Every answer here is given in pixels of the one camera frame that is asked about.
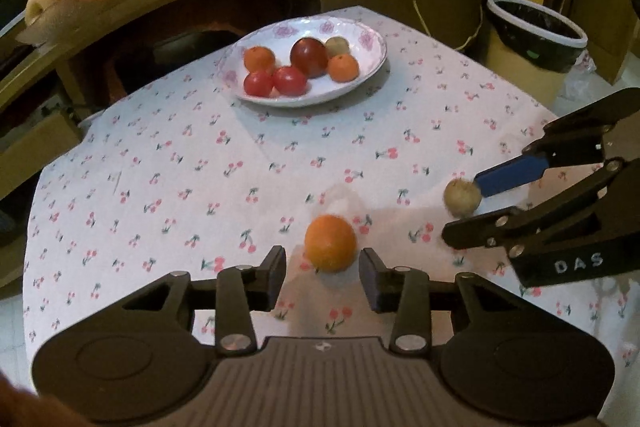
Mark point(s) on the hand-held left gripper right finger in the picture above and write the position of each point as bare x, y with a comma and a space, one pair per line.
370, 279

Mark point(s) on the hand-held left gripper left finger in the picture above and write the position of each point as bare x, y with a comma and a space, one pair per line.
274, 279

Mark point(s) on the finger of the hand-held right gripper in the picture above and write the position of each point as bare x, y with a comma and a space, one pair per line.
510, 174
500, 229

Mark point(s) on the brown kiwi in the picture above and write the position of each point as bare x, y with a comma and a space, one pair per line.
462, 197
337, 46

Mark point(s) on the small orange tangerine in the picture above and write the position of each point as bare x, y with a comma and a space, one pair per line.
343, 68
259, 58
330, 243

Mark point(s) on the white floral plate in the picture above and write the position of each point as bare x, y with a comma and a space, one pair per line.
320, 93

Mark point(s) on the red tomato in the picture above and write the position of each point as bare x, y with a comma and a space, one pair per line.
257, 83
290, 80

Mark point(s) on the large dark red apple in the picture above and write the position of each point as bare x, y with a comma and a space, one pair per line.
310, 57

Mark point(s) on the yellow trash bin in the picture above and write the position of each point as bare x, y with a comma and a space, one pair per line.
520, 77

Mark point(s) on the black bin liner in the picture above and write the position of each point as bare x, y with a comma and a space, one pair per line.
530, 32

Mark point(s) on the cherry print tablecloth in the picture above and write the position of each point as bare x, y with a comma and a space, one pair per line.
200, 147

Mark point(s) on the brown cardboard box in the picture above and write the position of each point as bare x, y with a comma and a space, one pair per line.
35, 147

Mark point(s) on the fruit basket on shelf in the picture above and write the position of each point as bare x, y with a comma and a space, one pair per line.
65, 19

